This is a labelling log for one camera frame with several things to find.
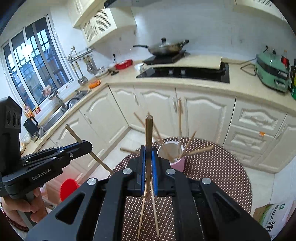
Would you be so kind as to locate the small cream lattice door cabinet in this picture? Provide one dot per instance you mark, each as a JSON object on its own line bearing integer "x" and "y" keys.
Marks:
{"x": 108, "y": 23}

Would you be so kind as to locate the barred window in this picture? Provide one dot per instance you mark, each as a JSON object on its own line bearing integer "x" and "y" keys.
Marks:
{"x": 34, "y": 69}

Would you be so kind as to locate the small white cup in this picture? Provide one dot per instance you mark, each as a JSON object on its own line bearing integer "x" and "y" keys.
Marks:
{"x": 141, "y": 67}

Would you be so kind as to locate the group of condiment bottles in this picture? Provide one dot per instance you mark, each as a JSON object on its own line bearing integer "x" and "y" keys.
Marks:
{"x": 292, "y": 78}

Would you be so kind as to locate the red tray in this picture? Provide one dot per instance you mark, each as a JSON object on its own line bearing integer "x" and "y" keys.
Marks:
{"x": 123, "y": 64}

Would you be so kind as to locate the steel wok with lid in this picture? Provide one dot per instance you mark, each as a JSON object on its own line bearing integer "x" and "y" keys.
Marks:
{"x": 166, "y": 47}

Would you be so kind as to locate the steel faucet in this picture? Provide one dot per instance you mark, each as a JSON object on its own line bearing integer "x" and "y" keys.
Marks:
{"x": 57, "y": 98}

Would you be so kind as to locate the steel pot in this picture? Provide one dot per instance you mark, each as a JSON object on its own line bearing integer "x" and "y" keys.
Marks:
{"x": 73, "y": 103}

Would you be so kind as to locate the pile of bamboo chopsticks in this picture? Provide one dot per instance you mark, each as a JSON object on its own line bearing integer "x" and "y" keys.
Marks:
{"x": 198, "y": 151}

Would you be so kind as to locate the hanging steel spatula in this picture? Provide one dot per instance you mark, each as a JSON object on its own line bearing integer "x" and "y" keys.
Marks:
{"x": 91, "y": 68}

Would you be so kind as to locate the cardboard box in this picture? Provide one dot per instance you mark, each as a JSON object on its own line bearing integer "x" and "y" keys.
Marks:
{"x": 272, "y": 217}

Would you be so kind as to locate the black glass gas hob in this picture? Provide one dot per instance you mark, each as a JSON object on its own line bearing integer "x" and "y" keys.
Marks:
{"x": 203, "y": 75}

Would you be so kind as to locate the black induction cooker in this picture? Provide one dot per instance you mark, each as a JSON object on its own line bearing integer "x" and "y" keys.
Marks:
{"x": 161, "y": 59}

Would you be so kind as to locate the black electric kettle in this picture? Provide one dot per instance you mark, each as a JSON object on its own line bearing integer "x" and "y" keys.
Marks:
{"x": 31, "y": 126}

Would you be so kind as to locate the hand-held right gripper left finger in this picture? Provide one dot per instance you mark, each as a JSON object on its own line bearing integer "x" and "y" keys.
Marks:
{"x": 143, "y": 171}

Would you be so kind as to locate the person's left hand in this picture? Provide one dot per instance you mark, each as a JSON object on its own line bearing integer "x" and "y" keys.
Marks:
{"x": 18, "y": 208}

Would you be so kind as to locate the small red jar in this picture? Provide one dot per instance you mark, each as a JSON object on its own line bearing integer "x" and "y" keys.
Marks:
{"x": 37, "y": 109}

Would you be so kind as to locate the orange bottle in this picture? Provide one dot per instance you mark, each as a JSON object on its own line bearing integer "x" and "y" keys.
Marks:
{"x": 28, "y": 111}

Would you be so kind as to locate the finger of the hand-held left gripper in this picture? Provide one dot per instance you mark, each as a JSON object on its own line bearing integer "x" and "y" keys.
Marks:
{"x": 76, "y": 145}
{"x": 78, "y": 153}

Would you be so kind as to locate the green electric multi-cooker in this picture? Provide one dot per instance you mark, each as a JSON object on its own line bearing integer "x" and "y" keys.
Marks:
{"x": 270, "y": 71}

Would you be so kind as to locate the cream upper wall cabinets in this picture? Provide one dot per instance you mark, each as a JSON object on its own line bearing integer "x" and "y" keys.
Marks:
{"x": 85, "y": 11}

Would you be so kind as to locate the cream lower kitchen cabinets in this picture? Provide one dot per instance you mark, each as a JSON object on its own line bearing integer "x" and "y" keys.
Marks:
{"x": 208, "y": 115}

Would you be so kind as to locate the wide cream lattice door cabinet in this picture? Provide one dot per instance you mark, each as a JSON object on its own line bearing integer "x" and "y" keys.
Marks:
{"x": 256, "y": 5}

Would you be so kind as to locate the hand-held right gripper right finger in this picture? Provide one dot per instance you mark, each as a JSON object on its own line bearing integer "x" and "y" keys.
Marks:
{"x": 154, "y": 173}

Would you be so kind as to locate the steel kitchen sink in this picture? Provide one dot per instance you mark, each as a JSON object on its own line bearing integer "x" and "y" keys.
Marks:
{"x": 55, "y": 115}

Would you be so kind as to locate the pink cup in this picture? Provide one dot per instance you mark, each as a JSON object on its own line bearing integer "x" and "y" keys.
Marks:
{"x": 178, "y": 165}

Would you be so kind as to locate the long bamboo chopstick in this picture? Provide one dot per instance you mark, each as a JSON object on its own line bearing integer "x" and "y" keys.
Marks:
{"x": 156, "y": 217}
{"x": 149, "y": 134}
{"x": 141, "y": 220}
{"x": 103, "y": 162}

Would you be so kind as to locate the metal wall utensil rack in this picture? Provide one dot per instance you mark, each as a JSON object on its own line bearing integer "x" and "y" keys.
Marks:
{"x": 79, "y": 55}

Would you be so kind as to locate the hanging steel ladle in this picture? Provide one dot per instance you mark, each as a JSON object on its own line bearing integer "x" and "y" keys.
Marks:
{"x": 82, "y": 80}

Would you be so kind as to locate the beige cutting board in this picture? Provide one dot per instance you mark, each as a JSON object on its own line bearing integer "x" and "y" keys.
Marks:
{"x": 201, "y": 62}

